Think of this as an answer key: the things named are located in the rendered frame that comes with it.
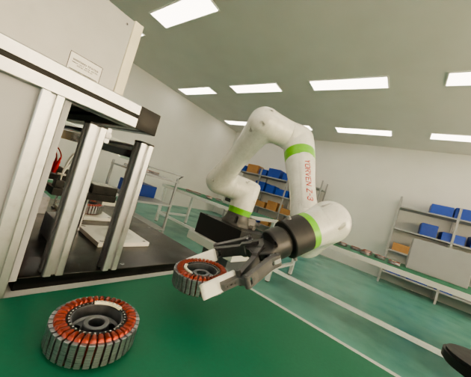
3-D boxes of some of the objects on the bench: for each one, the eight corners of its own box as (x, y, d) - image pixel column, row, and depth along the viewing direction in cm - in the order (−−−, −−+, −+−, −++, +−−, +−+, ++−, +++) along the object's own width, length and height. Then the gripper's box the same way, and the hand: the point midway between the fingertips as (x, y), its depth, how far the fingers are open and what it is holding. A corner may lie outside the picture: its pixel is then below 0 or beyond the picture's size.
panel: (-23, 188, 76) (4, 102, 77) (16, 281, 37) (72, 102, 37) (-29, 188, 75) (-1, 101, 76) (7, 282, 36) (64, 99, 36)
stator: (93, 208, 91) (95, 199, 92) (107, 216, 85) (110, 206, 85) (60, 205, 82) (63, 194, 82) (73, 214, 76) (77, 203, 76)
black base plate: (116, 211, 113) (117, 206, 113) (205, 266, 75) (208, 259, 75) (-26, 195, 76) (-23, 188, 76) (10, 291, 37) (15, 277, 37)
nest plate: (125, 230, 80) (125, 227, 80) (148, 246, 71) (149, 242, 71) (76, 228, 68) (77, 224, 68) (96, 247, 59) (98, 242, 59)
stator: (114, 382, 27) (122, 351, 27) (15, 361, 26) (25, 330, 26) (143, 325, 38) (149, 303, 38) (74, 309, 37) (81, 286, 37)
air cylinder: (62, 232, 62) (69, 212, 62) (72, 241, 57) (78, 221, 57) (39, 231, 58) (45, 210, 58) (47, 241, 53) (54, 219, 53)
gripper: (321, 277, 45) (215, 332, 37) (261, 239, 66) (185, 268, 58) (317, 241, 43) (205, 291, 35) (256, 215, 65) (178, 241, 56)
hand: (202, 274), depth 47 cm, fingers closed on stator, 11 cm apart
